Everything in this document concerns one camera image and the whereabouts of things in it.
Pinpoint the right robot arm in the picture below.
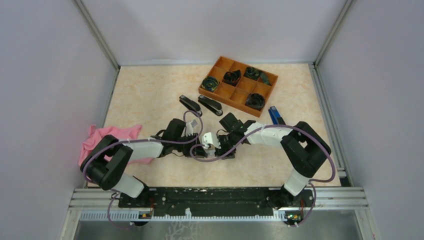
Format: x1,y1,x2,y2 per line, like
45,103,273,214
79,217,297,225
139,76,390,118
217,113,331,206

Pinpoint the dark green flat item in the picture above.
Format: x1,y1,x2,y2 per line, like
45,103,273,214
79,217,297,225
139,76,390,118
258,71,272,87

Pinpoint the black coiled item upper right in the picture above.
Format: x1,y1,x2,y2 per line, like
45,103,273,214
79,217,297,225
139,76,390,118
243,66,263,81

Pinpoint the orange compartment tray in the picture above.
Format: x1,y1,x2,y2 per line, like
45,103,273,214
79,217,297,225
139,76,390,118
198,56,279,117

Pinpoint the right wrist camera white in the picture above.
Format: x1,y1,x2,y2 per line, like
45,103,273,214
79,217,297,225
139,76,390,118
201,132,221,149

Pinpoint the black coiled item centre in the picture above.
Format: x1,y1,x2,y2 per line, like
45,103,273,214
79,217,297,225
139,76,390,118
222,70,242,87

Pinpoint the red white staple box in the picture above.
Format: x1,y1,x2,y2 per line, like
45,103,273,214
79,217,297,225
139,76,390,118
205,147,216,159

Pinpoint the pink cloth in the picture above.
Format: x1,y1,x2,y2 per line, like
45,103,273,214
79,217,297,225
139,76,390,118
78,124,143,166

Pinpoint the black coiled item blue-green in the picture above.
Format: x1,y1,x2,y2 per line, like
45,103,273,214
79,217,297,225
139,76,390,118
201,76,220,93

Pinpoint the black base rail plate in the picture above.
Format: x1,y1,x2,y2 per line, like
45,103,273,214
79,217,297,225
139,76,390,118
118,187,313,217

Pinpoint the black stapler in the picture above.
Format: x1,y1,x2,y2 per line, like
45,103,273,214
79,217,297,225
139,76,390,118
198,95,223,116
179,95,203,117

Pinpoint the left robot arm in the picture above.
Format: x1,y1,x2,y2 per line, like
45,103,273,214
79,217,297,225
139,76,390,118
80,118,199,207

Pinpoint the black coiled item lower right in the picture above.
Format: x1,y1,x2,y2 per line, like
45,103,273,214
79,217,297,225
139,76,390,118
245,93,266,111

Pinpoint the blue stapler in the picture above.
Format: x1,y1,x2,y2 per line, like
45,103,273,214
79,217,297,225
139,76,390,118
268,106,286,125

